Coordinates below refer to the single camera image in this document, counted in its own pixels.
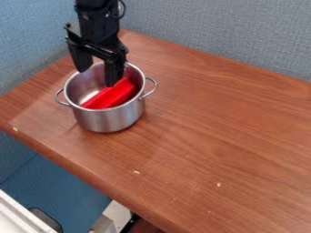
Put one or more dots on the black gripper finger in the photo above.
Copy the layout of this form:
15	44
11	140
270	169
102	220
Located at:
114	70
82	57

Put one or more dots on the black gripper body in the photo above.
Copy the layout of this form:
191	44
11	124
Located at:
95	30

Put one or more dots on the red plastic block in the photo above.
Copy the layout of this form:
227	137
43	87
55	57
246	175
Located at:
112	96

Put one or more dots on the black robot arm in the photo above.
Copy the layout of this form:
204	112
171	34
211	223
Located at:
92	37

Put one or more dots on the stainless steel pot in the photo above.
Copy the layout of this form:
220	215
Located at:
106	109

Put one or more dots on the white box under table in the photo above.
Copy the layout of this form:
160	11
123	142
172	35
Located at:
112	220

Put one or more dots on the white panel at corner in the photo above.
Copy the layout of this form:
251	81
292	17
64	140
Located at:
20	220

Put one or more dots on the black table leg frame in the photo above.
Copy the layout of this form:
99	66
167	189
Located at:
139	225

